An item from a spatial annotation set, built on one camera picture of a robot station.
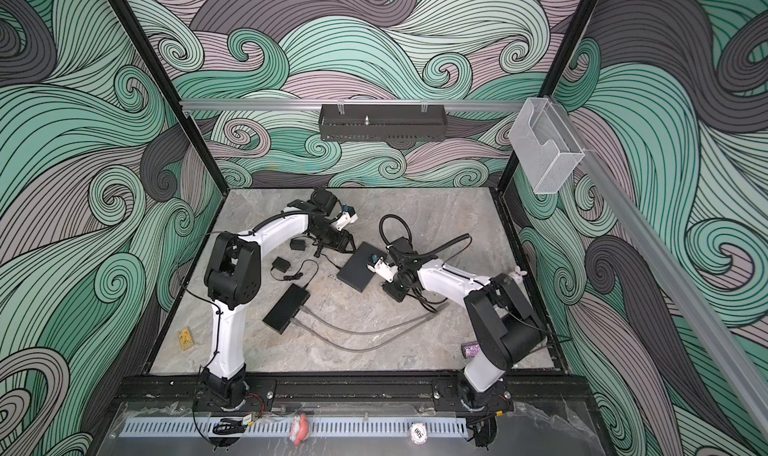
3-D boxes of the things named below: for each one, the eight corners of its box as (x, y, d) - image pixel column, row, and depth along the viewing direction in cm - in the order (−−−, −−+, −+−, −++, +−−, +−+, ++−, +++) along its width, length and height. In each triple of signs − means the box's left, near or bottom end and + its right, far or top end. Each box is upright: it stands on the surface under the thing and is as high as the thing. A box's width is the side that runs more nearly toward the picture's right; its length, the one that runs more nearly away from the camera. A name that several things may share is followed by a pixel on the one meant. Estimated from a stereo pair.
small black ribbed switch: (264, 323, 87) (262, 320, 85) (294, 287, 95) (292, 283, 93) (281, 334, 85) (278, 331, 83) (309, 295, 93) (308, 292, 91)
